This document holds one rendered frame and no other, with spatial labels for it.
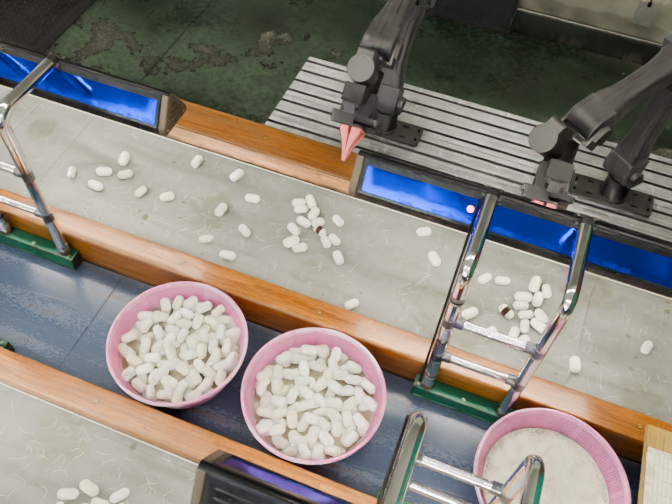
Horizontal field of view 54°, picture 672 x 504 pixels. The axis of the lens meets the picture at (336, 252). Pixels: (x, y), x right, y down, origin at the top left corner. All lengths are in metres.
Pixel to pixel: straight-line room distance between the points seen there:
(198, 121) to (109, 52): 1.59
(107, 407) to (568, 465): 0.83
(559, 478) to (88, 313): 0.98
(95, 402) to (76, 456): 0.10
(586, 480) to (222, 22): 2.62
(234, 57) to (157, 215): 1.68
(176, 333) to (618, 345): 0.88
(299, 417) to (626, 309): 0.71
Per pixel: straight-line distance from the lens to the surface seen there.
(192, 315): 1.37
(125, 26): 3.37
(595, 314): 1.48
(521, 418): 1.30
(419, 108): 1.88
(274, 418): 1.25
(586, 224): 1.09
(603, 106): 1.40
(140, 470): 1.25
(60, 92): 1.36
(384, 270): 1.42
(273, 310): 1.34
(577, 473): 1.32
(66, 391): 1.32
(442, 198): 1.10
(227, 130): 1.66
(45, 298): 1.55
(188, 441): 1.23
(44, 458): 1.31
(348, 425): 1.25
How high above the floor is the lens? 1.90
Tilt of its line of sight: 54 degrees down
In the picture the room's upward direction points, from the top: 4 degrees clockwise
